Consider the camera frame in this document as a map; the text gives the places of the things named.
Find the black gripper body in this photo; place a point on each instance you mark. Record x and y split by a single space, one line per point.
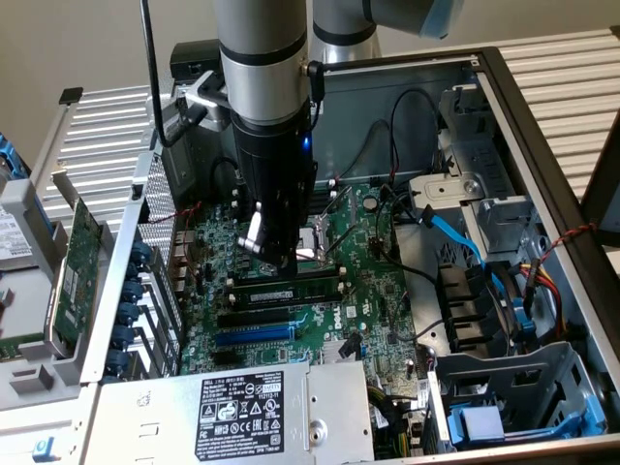
271 160

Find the green RAM stick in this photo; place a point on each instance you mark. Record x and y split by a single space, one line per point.
271 295
19 346

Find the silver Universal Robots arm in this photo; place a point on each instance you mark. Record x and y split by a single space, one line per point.
261 58

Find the metal CPU socket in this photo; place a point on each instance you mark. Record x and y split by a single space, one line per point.
307 242

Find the long black expansion slot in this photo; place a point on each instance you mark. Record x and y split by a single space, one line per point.
252 319

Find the thin metal locking lever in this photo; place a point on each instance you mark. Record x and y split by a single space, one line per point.
341 240

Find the long blue expansion slot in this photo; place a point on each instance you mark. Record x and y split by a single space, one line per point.
252 335

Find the round coin battery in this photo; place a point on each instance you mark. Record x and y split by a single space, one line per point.
371 202

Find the dark blue card clip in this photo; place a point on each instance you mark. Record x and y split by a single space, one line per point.
118 362
124 336
141 253
133 290
129 312

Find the open grey PC case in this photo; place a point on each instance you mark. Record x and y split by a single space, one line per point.
368 97

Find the short black expansion slot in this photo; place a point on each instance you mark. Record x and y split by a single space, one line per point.
225 358

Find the black box device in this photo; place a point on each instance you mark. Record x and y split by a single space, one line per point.
189 55

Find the small silver chipset heatsink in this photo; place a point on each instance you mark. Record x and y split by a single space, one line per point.
331 353

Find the green Dell motherboard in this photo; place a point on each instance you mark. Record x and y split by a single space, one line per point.
387 290

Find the green graphics card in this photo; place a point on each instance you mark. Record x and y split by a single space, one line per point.
77 271

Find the silver power supply unit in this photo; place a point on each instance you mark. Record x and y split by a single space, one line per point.
145 412

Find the black fan shroud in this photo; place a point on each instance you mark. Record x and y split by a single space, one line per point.
465 300

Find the silver drive cage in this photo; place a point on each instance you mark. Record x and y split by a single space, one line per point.
499 213

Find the silver Toshiba hard disk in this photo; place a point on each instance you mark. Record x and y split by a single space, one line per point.
12 237

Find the grey parts rack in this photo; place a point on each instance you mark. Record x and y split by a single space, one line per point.
24 310

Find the blue disk tray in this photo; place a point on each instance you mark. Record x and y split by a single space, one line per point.
479 421

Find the grey metal disk bay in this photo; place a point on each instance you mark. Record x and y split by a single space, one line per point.
508 382

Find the blue case latch button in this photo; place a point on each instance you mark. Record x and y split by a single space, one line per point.
44 448

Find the dark upright panel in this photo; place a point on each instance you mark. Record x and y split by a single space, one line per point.
605 194

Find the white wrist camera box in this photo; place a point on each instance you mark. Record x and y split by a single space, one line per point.
213 118

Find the small black table bracket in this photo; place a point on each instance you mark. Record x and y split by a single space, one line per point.
71 95

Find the blue disk rail frame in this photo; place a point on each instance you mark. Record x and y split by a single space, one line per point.
12 155

